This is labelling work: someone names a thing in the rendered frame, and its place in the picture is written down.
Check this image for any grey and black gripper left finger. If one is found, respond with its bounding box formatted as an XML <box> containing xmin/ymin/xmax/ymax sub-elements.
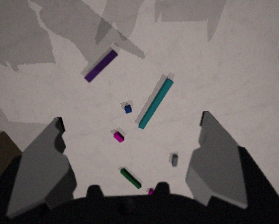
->
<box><xmin>0</xmin><ymin>117</ymin><xmax>77</xmax><ymax>224</ymax></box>

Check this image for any turquoise rod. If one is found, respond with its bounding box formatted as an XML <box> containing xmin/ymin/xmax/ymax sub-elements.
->
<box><xmin>139</xmin><ymin>79</ymin><xmax>174</xmax><ymax>129</ymax></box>

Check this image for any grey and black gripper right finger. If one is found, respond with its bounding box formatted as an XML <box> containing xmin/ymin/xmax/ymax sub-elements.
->
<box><xmin>185</xmin><ymin>111</ymin><xmax>279</xmax><ymax>224</ymax></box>

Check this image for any purple rod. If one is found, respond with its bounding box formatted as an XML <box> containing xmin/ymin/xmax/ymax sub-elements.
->
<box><xmin>84</xmin><ymin>49</ymin><xmax>118</xmax><ymax>82</ymax></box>

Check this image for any small blue cube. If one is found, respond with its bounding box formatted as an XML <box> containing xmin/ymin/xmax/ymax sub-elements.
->
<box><xmin>124</xmin><ymin>105</ymin><xmax>132</xmax><ymax>114</ymax></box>

